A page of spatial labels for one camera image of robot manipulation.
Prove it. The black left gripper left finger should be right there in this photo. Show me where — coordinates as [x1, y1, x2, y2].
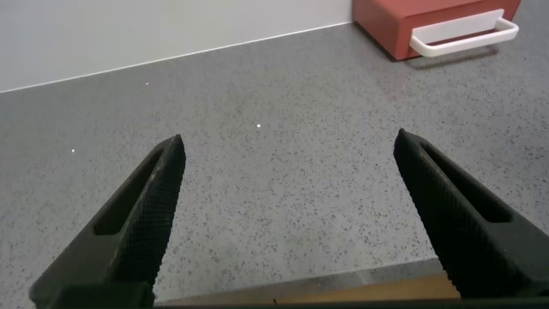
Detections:
[28, 134, 187, 309]

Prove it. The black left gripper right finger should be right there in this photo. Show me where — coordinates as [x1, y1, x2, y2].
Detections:
[393, 127, 549, 300]

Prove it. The red drawer with white handle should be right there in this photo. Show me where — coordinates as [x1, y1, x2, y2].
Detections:
[394, 0, 522, 61]

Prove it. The red drawer cabinet housing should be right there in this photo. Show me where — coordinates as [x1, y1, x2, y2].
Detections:
[353, 0, 522, 60]

